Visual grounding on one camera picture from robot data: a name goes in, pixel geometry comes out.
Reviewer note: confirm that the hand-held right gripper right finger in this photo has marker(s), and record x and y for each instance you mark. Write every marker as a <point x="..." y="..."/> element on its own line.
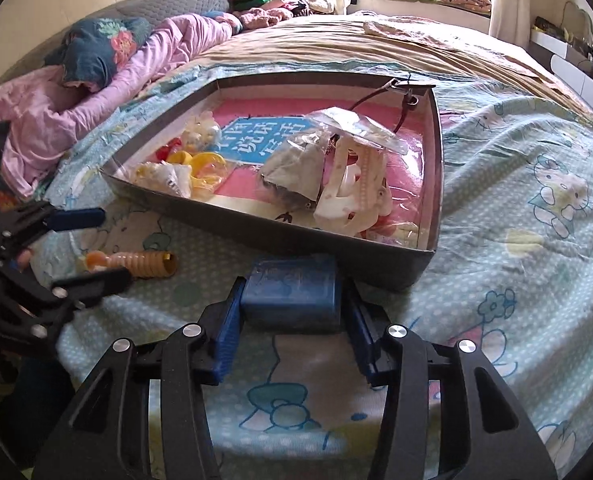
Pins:
<point x="362" y="340"/>

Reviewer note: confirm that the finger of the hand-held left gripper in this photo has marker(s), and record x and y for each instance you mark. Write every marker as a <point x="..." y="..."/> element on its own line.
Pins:
<point x="79" y="219"/>
<point x="101" y="281"/>

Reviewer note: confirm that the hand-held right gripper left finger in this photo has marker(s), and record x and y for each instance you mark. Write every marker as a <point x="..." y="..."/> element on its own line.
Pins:
<point x="224" y="330"/>

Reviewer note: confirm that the small blue jewelry box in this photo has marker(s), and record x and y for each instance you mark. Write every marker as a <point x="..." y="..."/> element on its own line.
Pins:
<point x="291" y="295"/>

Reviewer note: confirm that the clear bag of cream clips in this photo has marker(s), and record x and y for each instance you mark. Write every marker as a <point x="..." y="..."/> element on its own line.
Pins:
<point x="164" y="177"/>

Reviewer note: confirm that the dark cardboard box tray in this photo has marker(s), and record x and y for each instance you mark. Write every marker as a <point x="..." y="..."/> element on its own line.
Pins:
<point x="276" y="237"/>

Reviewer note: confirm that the yellow hoop earring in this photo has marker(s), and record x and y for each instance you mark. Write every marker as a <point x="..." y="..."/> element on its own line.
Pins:
<point x="179" y="158"/>
<point x="209" y="164"/>

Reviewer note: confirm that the clear bag of hoop earrings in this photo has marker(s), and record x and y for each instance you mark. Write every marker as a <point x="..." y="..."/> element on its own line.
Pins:
<point x="206" y="175"/>

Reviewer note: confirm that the person's left hand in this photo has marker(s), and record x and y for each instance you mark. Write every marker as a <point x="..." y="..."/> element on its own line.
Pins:
<point x="24" y="258"/>

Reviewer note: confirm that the small red hair clips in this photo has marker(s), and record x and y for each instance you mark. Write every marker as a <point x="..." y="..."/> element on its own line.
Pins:
<point x="169" y="149"/>

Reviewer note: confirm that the clear packet in box right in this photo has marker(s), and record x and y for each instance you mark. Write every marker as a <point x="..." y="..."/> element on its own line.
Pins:
<point x="351" y="190"/>

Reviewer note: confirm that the clear bag of white clips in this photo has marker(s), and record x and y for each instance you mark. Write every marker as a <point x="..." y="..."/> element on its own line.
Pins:
<point x="201" y="130"/>

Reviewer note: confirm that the pink quilt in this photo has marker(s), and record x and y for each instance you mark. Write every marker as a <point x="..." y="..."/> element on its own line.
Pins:
<point x="151" y="60"/>

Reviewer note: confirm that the teal floral pillow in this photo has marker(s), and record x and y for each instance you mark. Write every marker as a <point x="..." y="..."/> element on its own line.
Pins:
<point x="101" y="45"/>

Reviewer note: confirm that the light blue cartoon bedsheet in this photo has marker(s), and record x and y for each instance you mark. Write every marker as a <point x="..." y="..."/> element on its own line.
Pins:
<point x="501" y="185"/>

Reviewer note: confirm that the pile of clothes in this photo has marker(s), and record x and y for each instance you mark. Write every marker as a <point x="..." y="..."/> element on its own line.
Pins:
<point x="276" y="2"/>

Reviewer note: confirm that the beige striped blanket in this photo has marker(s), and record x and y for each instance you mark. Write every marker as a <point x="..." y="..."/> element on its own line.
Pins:
<point x="351" y="45"/>

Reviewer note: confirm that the white cloth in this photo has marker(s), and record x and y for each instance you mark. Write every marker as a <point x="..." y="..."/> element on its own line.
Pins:
<point x="391" y="30"/>

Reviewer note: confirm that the white grey vanity desk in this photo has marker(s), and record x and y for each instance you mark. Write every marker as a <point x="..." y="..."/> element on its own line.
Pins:
<point x="576" y="70"/>

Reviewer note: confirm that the vanity mirror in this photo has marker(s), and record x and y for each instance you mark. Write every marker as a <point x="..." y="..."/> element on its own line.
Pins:
<point x="576" y="20"/>

